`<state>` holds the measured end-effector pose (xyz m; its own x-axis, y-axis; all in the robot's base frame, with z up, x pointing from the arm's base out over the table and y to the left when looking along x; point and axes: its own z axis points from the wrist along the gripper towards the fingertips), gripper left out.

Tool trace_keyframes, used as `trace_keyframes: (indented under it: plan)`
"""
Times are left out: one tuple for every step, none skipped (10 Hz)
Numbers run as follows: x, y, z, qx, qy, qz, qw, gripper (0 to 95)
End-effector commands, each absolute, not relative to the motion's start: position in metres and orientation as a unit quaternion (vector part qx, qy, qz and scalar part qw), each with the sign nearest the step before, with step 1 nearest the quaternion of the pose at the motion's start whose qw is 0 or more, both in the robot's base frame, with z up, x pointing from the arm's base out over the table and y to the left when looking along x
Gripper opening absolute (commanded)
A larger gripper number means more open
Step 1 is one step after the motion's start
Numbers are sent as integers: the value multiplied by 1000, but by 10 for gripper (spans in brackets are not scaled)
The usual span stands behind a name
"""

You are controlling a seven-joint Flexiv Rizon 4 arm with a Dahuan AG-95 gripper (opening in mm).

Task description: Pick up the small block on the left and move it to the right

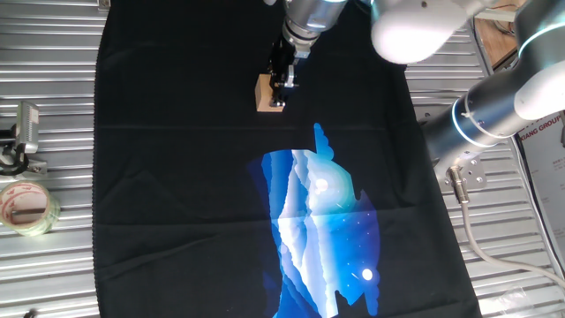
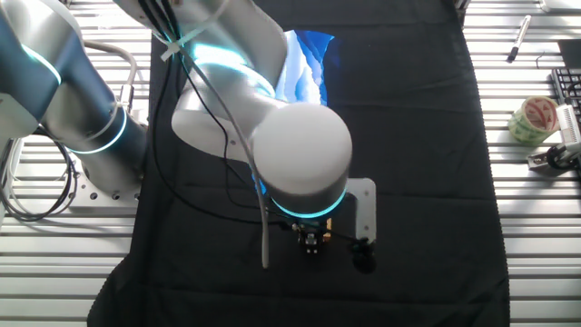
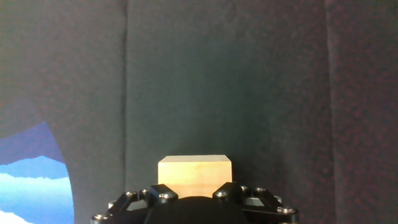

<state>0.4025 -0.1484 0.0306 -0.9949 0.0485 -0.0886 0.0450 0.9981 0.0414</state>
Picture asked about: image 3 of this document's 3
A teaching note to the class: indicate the small wooden block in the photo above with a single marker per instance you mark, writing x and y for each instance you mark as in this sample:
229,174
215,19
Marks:
194,174

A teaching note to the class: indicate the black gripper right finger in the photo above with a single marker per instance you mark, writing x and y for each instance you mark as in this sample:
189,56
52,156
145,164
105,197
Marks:
267,207

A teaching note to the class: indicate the black cloth with blue print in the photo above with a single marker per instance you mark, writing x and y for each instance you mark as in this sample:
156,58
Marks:
217,77

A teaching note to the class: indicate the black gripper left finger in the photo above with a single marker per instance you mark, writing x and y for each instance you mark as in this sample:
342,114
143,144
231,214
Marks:
130,207

